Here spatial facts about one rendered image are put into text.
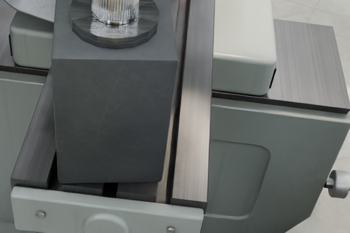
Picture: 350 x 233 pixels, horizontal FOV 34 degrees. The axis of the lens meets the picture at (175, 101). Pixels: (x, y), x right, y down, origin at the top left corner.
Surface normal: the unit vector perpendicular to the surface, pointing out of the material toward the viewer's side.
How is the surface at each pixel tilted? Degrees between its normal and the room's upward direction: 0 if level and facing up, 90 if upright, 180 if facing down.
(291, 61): 0
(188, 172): 0
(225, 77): 90
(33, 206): 90
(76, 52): 0
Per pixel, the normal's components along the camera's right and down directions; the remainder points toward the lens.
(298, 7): 0.11, -0.72
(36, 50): -0.07, 0.68
